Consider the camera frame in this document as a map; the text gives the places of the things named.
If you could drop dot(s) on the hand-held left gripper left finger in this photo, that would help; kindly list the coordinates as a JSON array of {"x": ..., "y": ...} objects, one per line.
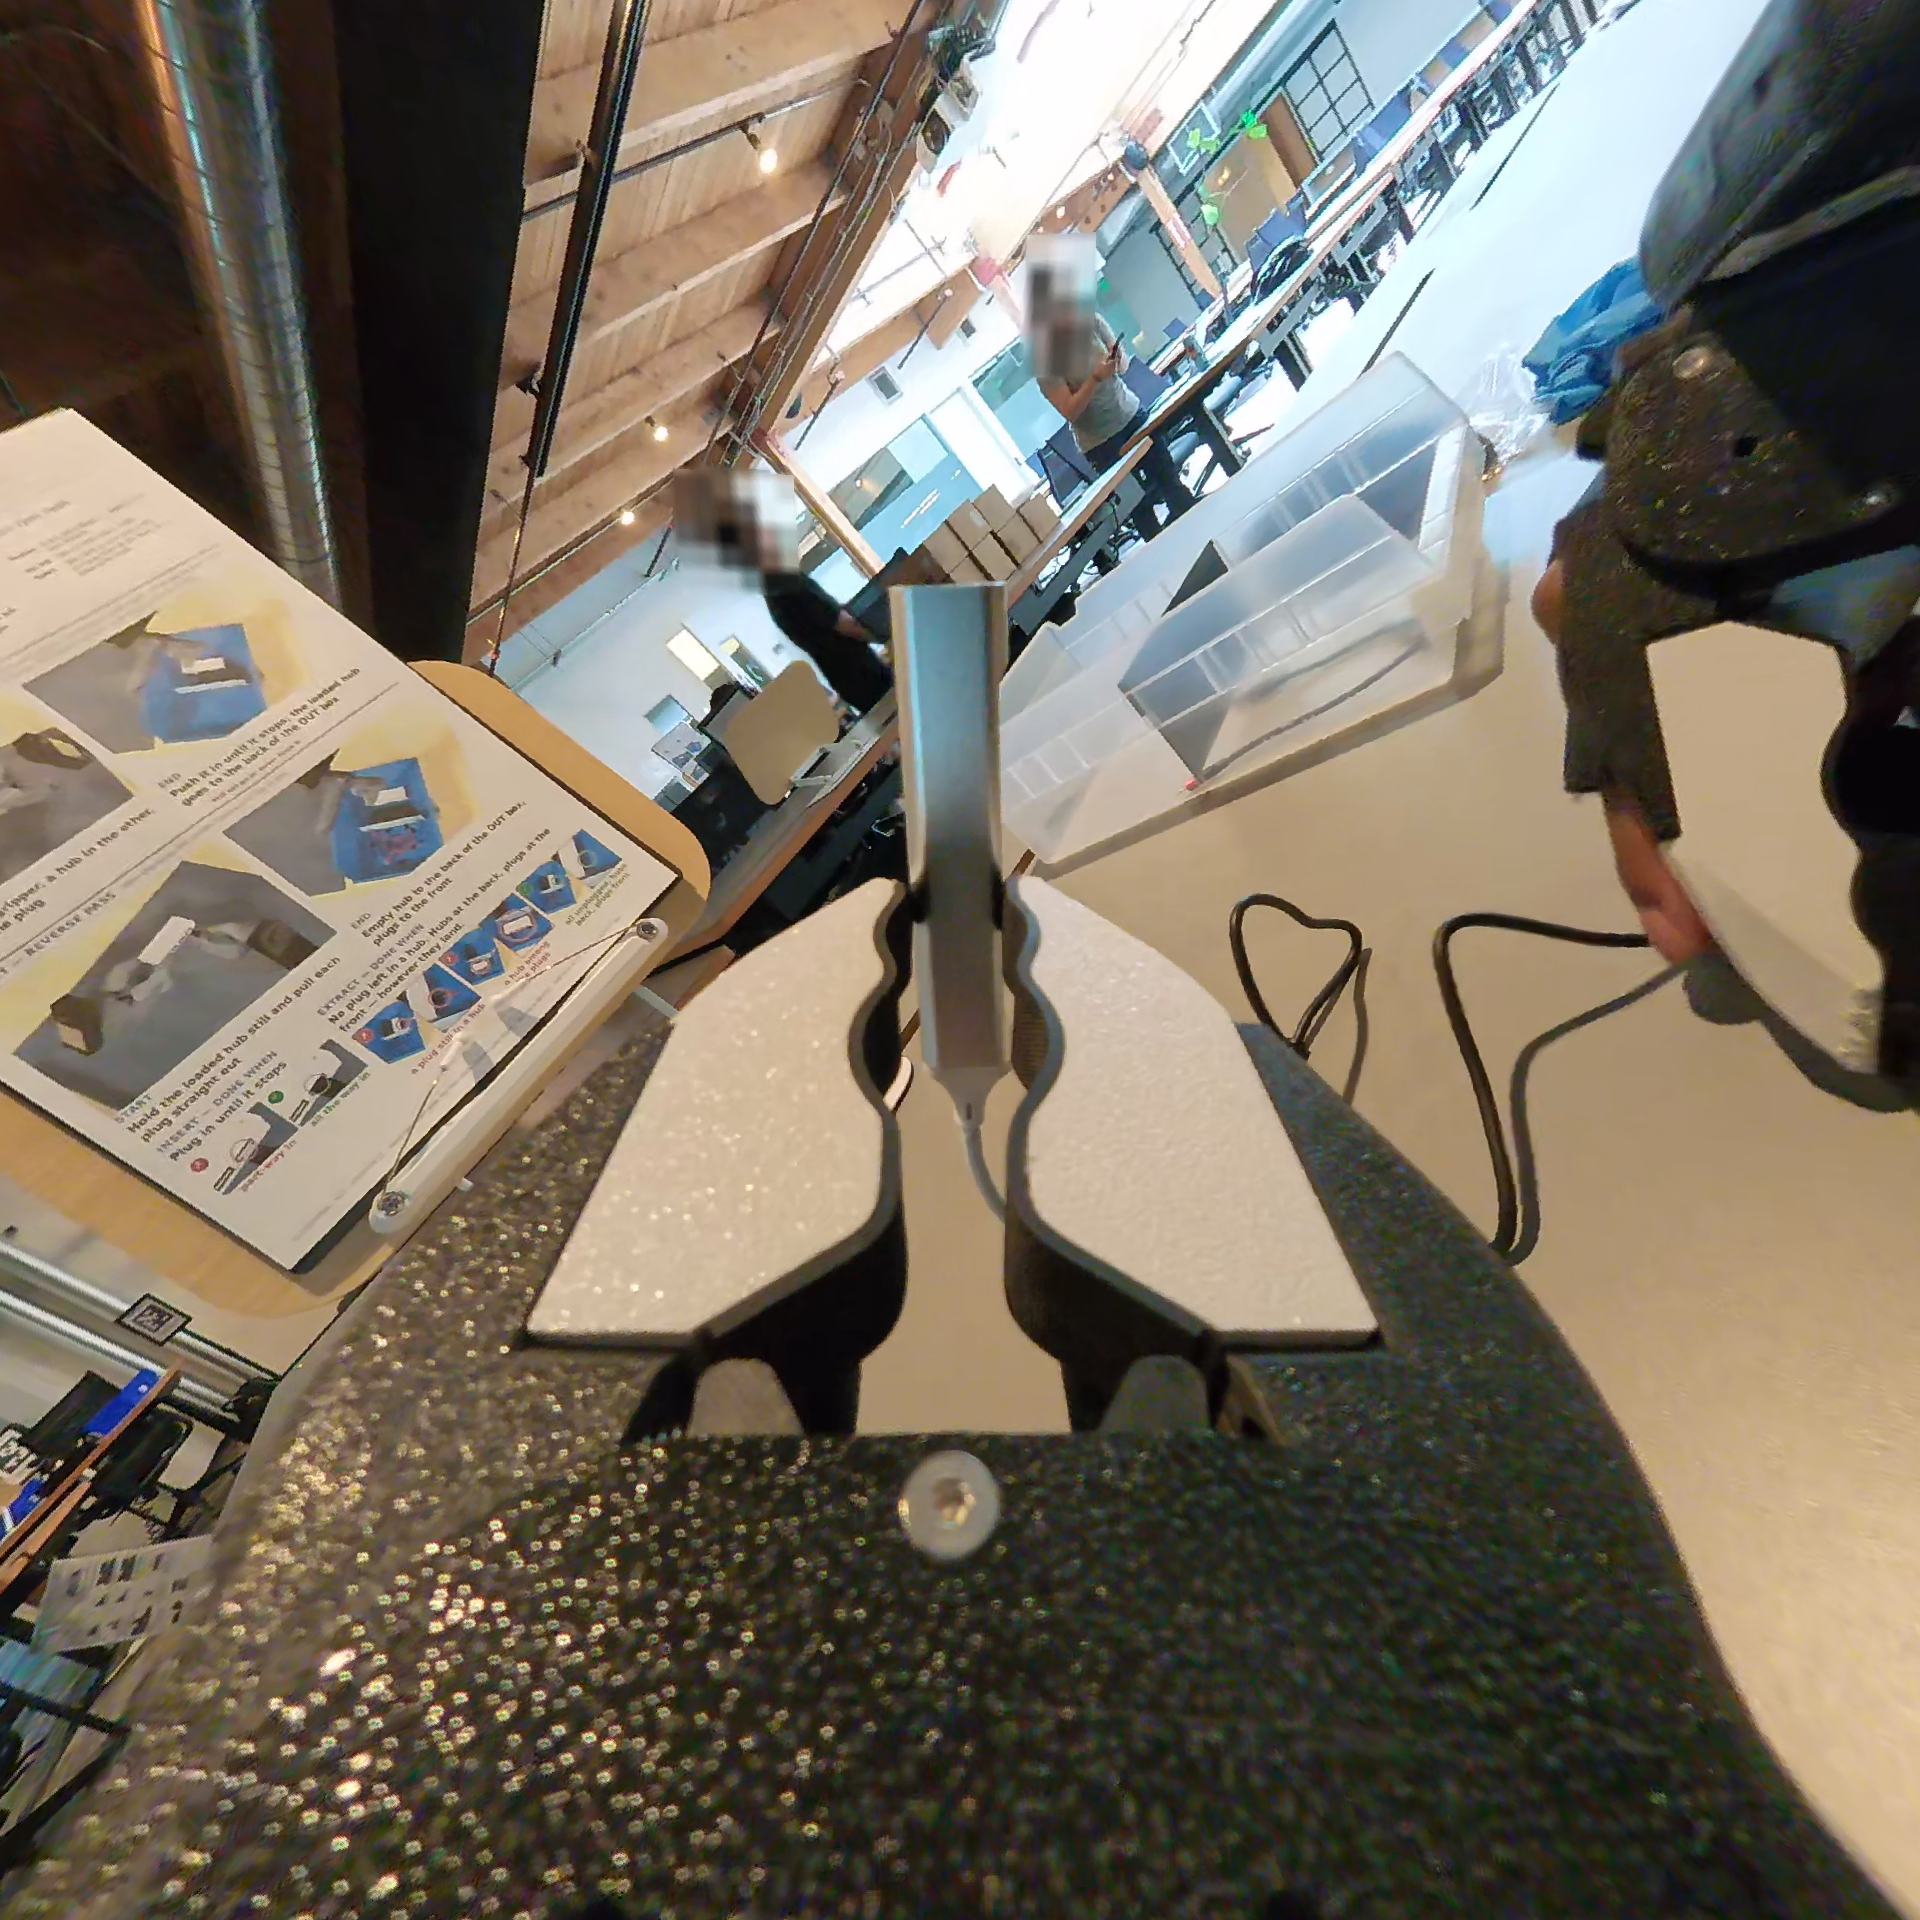
[{"x": 741, "y": 1175}]

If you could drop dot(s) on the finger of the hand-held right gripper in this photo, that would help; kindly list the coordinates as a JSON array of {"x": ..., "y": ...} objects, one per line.
[{"x": 1762, "y": 792}]

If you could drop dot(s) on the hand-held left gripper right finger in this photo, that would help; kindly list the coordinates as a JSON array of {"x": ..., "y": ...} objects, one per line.
[{"x": 1184, "y": 1175}]

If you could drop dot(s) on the white usb hub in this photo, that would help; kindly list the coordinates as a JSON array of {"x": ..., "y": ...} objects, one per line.
[{"x": 954, "y": 829}]

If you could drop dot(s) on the clear plastic bin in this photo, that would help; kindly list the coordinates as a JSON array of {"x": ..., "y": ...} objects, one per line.
[{"x": 1276, "y": 597}]

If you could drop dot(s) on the person's right hand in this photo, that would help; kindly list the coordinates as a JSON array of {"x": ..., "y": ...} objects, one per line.
[{"x": 1659, "y": 898}]

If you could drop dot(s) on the blue crumpled glove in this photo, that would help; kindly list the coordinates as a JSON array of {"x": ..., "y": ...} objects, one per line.
[{"x": 1597, "y": 339}]

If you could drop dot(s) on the white document stand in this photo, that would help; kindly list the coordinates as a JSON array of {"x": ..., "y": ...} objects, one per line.
[{"x": 506, "y": 1081}]

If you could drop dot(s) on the rounded beige board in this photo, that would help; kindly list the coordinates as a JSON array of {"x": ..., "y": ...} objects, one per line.
[{"x": 781, "y": 732}]

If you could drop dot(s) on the instruction sheet on stand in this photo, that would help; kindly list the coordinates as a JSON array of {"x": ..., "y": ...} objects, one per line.
[{"x": 265, "y": 842}]

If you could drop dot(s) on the hanging green plant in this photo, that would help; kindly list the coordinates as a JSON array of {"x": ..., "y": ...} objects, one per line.
[{"x": 1221, "y": 146}]

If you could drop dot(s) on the stack of cardboard boxes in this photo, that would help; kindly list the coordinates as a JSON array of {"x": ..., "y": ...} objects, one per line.
[{"x": 981, "y": 528}]

